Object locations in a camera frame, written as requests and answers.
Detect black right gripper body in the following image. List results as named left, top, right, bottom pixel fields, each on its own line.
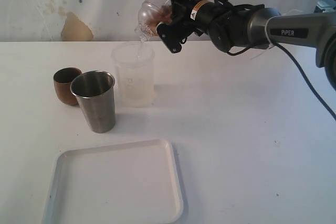
left=170, top=0, right=202, bottom=36

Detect brown wooden cup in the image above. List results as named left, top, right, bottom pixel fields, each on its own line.
left=53, top=67, right=82, bottom=105

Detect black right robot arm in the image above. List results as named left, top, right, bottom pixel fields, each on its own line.
left=156, top=0, right=335, bottom=87

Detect stainless steel tumbler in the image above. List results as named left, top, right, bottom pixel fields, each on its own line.
left=70, top=70, right=116, bottom=133

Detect brown chunks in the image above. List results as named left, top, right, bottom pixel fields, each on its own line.
left=146, top=5, right=172, bottom=36

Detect clear dome shaker lid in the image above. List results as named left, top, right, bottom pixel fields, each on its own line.
left=134, top=0, right=171, bottom=42

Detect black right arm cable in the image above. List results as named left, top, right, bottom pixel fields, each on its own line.
left=194, top=0, right=336, bottom=120

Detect white square plastic tray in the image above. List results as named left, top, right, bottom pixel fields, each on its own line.
left=42, top=139, right=184, bottom=223

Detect translucent white plastic container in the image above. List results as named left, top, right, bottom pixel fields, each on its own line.
left=111, top=41, right=155, bottom=108

